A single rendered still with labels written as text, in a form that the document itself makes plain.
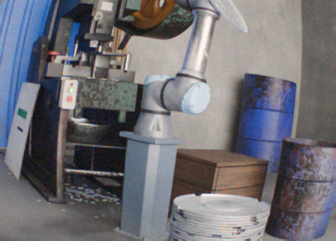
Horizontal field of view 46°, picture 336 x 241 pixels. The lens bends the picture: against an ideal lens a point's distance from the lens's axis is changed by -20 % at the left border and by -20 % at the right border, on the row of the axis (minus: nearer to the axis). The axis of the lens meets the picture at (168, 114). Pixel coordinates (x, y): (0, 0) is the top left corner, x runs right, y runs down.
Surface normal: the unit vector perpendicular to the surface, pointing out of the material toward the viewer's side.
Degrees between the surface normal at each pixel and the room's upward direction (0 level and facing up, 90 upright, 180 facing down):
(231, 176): 90
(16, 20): 90
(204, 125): 90
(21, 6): 90
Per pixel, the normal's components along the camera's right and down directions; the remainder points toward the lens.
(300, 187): -0.59, 0.00
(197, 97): 0.73, 0.25
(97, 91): 0.56, 0.11
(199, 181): -0.80, -0.07
